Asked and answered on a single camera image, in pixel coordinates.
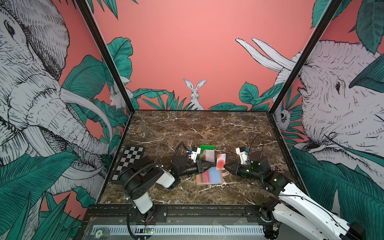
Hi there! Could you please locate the right black frame post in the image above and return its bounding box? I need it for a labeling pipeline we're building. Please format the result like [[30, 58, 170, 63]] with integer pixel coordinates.
[[269, 0, 342, 115]]

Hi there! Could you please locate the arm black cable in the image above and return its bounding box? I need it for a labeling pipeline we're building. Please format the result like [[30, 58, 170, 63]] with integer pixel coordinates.
[[172, 141, 190, 160], [248, 134, 265, 155]]

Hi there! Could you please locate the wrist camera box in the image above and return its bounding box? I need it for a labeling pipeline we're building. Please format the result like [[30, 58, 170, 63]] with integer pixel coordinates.
[[189, 147, 201, 163], [236, 147, 250, 165]]

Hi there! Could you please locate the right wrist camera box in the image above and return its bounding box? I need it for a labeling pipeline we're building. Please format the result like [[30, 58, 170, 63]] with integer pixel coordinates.
[[236, 147, 250, 165]]

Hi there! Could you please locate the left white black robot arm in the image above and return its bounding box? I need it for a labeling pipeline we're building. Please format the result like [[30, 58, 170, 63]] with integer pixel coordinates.
[[118, 154, 215, 223]]

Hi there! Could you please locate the black white checkerboard plate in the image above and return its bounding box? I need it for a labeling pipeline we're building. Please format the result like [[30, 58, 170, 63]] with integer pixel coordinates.
[[110, 146, 145, 184]]

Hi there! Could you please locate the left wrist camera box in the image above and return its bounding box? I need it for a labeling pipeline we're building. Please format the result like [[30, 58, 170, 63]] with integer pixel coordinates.
[[189, 147, 201, 163]]

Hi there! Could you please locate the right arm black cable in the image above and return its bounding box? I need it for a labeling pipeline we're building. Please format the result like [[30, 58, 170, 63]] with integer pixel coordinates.
[[248, 134, 265, 155]]

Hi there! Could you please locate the white slotted cable duct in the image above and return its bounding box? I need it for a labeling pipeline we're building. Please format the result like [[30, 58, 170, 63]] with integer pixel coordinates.
[[90, 225, 264, 237]]

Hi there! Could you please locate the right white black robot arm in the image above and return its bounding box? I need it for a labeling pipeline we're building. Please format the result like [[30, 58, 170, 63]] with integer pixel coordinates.
[[224, 148, 366, 240]]

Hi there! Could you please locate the black front mounting rail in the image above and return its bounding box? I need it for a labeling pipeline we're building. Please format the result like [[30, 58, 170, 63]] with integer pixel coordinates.
[[84, 204, 275, 225]]

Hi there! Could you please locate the black frame post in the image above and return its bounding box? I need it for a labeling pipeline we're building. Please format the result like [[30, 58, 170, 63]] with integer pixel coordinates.
[[269, 0, 342, 115], [75, 0, 135, 114]]

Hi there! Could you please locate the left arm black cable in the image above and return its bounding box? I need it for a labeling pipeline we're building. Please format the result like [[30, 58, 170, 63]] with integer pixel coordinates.
[[172, 141, 190, 160]]

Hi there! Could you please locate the white red credit card stack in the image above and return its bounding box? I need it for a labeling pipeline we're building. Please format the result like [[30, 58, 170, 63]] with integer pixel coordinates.
[[200, 149, 215, 162]]

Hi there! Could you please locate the pink leather card holder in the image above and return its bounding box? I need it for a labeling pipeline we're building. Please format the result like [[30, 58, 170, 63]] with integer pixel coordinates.
[[196, 167, 224, 186]]

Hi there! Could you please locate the green plastic tray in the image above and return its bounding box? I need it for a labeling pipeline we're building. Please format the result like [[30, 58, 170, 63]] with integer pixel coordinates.
[[200, 145, 215, 163]]

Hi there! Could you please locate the left black frame post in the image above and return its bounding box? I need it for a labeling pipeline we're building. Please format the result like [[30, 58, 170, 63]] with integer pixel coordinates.
[[75, 0, 135, 114]]

